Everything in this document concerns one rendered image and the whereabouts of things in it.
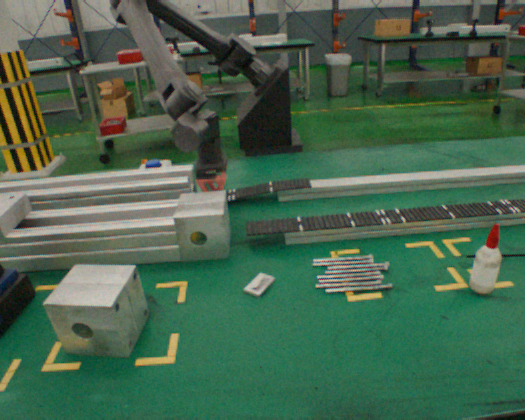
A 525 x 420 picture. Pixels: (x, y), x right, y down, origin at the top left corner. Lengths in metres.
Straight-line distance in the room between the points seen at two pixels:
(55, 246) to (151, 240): 0.18
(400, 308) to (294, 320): 0.16
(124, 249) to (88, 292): 0.22
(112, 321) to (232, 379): 0.17
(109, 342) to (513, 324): 0.57
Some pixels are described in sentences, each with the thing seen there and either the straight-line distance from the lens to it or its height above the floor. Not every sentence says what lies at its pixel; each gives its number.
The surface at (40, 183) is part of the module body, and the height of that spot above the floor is 0.86.
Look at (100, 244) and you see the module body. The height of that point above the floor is 0.83.
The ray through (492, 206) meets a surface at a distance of 0.89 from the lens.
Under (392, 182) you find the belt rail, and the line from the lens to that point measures 0.96.
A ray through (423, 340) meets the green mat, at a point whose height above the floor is 0.78.
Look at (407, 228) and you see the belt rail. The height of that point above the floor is 0.79.
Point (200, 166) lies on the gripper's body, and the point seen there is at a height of 0.89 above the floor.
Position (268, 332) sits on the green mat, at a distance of 0.58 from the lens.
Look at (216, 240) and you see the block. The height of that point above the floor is 0.82.
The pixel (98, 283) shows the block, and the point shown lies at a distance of 0.58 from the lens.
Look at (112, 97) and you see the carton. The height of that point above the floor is 0.28.
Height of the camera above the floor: 1.19
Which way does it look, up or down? 28 degrees down
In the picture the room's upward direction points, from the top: 4 degrees counter-clockwise
